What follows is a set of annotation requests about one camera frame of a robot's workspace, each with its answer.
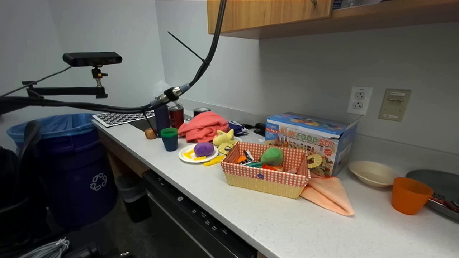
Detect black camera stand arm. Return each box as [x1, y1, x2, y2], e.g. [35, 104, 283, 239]
[0, 67, 105, 113]

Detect orange cup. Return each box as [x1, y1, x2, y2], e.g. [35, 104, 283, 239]
[389, 177, 432, 215]

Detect white dish rack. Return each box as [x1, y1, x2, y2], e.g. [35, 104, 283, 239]
[91, 110, 154, 127]

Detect purple plush toy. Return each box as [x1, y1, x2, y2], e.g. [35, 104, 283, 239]
[193, 143, 213, 156]

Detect blue play food box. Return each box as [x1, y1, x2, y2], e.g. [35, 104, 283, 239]
[265, 111, 356, 176]

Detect grey plate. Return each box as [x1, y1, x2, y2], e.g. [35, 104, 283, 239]
[405, 169, 459, 222]

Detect black chair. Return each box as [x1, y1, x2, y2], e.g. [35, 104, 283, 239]
[0, 120, 48, 258]

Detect black cable hose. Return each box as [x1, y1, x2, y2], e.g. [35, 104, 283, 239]
[0, 0, 229, 116]

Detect pineapple slice toy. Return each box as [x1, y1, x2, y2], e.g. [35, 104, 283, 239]
[306, 153, 322, 169]

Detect yellow plush toy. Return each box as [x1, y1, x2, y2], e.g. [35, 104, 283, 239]
[204, 129, 237, 166]

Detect cream bowl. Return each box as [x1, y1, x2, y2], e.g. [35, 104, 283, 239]
[348, 160, 397, 187]

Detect black camera on stand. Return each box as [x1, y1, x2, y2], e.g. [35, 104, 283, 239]
[61, 51, 121, 67]

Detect blue recycling bin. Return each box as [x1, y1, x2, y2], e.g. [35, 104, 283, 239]
[22, 113, 115, 229]

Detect red checkered basket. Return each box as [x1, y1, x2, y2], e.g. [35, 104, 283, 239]
[220, 141, 311, 197]

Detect white wall outlet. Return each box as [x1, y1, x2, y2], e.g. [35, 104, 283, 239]
[346, 86, 372, 114]

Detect green plush toy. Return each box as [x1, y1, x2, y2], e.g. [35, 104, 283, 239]
[260, 147, 283, 166]

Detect orange napkin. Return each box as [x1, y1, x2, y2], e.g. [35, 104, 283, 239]
[299, 176, 354, 216]

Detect wooden upper cabinet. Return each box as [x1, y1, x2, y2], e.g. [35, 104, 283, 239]
[206, 0, 459, 38]

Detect green blue cup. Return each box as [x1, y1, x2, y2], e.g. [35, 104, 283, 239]
[160, 127, 177, 151]

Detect beige wall plate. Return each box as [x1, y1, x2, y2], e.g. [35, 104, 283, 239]
[378, 88, 411, 121]

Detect black dishwasher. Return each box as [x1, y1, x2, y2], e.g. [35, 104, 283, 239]
[143, 170, 256, 258]

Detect white plate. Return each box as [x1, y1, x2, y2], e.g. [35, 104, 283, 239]
[177, 144, 217, 164]

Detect pink red cloth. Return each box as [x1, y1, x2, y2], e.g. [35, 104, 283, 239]
[177, 111, 229, 141]

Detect brown round toy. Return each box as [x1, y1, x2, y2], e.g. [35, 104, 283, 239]
[143, 127, 157, 139]

